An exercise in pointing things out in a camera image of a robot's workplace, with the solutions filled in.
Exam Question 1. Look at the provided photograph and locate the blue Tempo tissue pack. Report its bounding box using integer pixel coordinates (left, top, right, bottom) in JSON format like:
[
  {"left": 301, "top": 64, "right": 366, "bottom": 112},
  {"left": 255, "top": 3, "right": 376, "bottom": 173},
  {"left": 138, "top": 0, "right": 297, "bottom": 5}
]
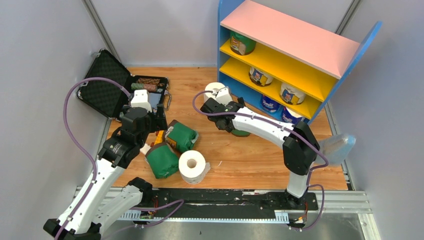
[{"left": 260, "top": 94, "right": 281, "bottom": 114}]

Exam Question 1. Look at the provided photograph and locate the cream roll blue picture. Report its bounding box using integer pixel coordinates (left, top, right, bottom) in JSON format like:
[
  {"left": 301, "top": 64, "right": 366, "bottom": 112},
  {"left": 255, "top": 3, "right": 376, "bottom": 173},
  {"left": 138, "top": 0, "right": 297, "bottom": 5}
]
[{"left": 248, "top": 66, "right": 274, "bottom": 87}]

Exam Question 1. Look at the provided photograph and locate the cream roll brown band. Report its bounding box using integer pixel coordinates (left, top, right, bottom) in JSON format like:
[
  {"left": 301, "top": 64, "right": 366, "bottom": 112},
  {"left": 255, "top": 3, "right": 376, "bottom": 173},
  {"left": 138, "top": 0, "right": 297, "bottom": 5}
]
[{"left": 279, "top": 83, "right": 306, "bottom": 105}]

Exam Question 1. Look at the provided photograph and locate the plain green roll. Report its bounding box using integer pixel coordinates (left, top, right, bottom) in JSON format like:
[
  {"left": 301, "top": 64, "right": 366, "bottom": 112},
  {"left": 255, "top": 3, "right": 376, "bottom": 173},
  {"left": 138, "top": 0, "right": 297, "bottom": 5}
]
[{"left": 230, "top": 31, "right": 257, "bottom": 56}]

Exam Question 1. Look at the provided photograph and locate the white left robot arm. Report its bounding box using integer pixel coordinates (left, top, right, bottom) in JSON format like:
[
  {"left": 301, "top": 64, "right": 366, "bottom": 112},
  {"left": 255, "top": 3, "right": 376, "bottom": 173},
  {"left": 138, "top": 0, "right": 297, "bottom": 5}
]
[{"left": 43, "top": 106, "right": 168, "bottom": 240}]

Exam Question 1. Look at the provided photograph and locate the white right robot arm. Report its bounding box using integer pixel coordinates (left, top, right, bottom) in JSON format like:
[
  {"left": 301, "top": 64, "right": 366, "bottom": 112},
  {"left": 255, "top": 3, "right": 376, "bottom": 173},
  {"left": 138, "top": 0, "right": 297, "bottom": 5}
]
[{"left": 198, "top": 98, "right": 320, "bottom": 209}]

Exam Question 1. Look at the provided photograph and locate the blue shelf with coloured boards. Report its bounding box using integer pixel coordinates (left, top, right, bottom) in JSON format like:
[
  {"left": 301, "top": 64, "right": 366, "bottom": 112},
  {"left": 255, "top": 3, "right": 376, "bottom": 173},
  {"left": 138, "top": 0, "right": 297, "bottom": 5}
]
[{"left": 217, "top": 0, "right": 382, "bottom": 123}]

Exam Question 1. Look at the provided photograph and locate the blue playing card deck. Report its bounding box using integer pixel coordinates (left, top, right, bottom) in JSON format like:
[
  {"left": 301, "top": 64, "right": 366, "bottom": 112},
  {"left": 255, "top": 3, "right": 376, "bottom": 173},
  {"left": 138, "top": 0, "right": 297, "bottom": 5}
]
[{"left": 148, "top": 92, "right": 162, "bottom": 109}]

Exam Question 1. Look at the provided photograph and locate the green wrapped roll brown band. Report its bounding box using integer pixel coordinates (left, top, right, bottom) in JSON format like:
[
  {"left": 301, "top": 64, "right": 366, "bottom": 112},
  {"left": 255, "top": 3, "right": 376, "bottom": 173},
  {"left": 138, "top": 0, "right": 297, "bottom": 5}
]
[{"left": 162, "top": 119, "right": 199, "bottom": 153}]

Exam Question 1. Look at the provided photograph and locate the white toy brick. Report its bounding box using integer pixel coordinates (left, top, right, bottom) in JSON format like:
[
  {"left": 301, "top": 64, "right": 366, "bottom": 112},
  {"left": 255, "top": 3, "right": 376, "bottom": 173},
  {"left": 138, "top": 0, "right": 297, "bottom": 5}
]
[{"left": 139, "top": 143, "right": 151, "bottom": 155}]

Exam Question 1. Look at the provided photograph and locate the plain white paper towel roll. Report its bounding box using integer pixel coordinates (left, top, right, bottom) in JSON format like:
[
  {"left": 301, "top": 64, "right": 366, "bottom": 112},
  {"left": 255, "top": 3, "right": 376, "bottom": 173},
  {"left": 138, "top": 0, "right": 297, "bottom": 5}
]
[{"left": 203, "top": 82, "right": 225, "bottom": 102}]

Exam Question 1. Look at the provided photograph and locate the black poker chip case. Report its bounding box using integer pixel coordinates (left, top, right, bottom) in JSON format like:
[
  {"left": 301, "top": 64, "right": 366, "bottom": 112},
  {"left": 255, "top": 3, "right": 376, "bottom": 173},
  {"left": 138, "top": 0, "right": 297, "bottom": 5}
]
[{"left": 76, "top": 48, "right": 172, "bottom": 119}]

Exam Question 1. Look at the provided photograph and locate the white paper towel roll front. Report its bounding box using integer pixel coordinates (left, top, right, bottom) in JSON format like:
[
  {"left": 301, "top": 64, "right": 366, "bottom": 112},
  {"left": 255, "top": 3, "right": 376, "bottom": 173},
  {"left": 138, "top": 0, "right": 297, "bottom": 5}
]
[{"left": 178, "top": 150, "right": 211, "bottom": 185}]

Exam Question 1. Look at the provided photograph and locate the clear plastic bag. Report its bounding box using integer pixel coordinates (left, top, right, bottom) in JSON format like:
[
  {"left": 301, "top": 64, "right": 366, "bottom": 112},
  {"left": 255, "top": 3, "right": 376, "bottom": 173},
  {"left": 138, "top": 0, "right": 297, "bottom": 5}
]
[{"left": 318, "top": 133, "right": 356, "bottom": 166}]

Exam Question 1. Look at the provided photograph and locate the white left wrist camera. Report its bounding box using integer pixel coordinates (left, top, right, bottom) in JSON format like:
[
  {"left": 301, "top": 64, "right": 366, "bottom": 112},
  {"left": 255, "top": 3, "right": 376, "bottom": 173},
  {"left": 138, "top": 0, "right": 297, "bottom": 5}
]
[{"left": 130, "top": 89, "right": 152, "bottom": 113}]

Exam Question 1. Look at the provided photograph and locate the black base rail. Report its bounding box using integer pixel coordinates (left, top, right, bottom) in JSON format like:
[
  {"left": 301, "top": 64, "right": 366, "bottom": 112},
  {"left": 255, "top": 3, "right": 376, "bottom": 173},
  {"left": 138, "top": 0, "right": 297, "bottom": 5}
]
[{"left": 136, "top": 188, "right": 319, "bottom": 220}]

